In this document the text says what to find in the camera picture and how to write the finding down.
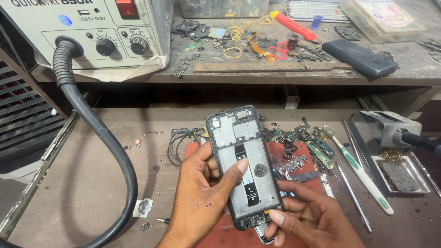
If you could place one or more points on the clear plastic box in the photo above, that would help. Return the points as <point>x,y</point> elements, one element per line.
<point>382,19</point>

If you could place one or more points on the blue thread spool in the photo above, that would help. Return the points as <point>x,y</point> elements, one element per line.
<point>316,22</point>

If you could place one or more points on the heap of yellow rubber bands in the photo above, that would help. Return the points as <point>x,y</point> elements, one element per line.
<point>241,27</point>

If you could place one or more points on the red rubber band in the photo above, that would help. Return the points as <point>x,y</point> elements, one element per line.
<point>274,55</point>

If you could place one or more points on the brown wooden strip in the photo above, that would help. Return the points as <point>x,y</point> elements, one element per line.
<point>268,66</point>

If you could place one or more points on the dark cleaning sponge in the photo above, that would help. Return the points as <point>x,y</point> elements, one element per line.
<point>399,177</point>

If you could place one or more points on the heap of small circuit boards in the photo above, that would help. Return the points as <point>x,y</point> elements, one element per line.
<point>310,144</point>

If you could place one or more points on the green circuit strip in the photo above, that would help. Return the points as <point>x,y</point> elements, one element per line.
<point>194,45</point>

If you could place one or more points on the grey soldering iron stand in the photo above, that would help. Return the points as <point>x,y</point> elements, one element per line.
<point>382,127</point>

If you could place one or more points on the black perforated phone part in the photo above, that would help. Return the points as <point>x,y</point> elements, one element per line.
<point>347,33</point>

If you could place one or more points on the audio jack plug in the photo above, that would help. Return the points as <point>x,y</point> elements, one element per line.
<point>163,220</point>

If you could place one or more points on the black smartphone frame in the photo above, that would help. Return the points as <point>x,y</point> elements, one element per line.
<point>246,151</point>

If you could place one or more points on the grey metal grille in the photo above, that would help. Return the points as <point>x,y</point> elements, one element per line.
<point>24,113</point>

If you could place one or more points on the white and green toothbrush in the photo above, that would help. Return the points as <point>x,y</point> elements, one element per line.
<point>361,175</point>

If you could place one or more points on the beige hot air rework station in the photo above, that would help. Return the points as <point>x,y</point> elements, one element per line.
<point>86,31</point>

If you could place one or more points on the silver phone part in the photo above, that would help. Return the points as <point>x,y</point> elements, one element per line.
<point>263,236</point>

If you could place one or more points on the person's left hand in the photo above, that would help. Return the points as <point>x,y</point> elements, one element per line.
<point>198,199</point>

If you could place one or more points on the yellow rubber band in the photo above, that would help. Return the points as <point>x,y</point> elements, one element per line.
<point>224,52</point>

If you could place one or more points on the black phone frame pieces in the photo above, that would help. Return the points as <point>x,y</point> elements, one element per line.
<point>189,29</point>

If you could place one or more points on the small silver metal shield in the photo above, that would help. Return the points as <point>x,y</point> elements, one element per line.
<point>217,32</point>

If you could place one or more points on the person's right hand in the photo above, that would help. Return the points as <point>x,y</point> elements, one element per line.
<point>310,220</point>

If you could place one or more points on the white metal shield plate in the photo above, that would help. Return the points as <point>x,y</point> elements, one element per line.
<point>142,208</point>

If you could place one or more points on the clear container of parts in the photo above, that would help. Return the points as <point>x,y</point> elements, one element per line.
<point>224,7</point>

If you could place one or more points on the dark blue phone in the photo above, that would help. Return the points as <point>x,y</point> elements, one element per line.
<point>360,57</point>

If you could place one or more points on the thin metal tweezers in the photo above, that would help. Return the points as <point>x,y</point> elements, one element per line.
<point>353,144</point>

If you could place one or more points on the red work mat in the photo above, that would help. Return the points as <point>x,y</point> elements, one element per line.
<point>234,237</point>

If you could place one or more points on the long metal tweezers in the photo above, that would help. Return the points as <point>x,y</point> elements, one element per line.
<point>353,196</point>

